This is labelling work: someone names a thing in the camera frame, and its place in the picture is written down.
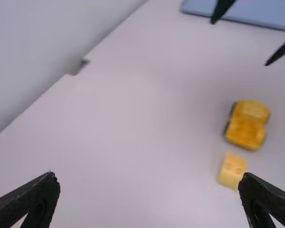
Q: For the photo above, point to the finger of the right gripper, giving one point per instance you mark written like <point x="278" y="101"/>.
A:
<point x="281" y="50"/>
<point x="220" y="10"/>

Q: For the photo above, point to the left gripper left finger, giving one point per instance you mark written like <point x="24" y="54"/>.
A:
<point x="25" y="202"/>

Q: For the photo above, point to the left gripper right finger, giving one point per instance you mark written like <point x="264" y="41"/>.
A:
<point x="266" y="197"/>

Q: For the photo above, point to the yellow toy brick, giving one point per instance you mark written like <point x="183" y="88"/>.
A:
<point x="231" y="169"/>

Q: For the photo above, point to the yellow toy car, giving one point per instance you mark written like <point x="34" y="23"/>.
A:
<point x="248" y="126"/>

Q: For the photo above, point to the blue mat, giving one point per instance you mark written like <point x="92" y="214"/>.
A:
<point x="258" y="13"/>

